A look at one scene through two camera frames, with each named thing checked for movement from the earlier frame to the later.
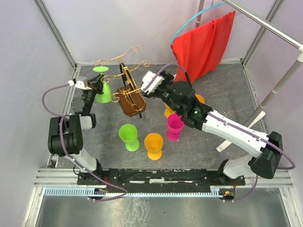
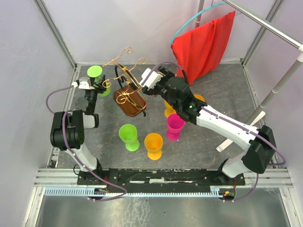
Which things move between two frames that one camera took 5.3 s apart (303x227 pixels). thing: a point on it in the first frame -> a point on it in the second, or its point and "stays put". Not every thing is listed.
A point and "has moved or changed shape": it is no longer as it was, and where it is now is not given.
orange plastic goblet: (168, 111) stays put
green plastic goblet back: (104, 97) has moved or changed shape
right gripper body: (165, 89) stays put
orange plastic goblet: (200, 98) stays put
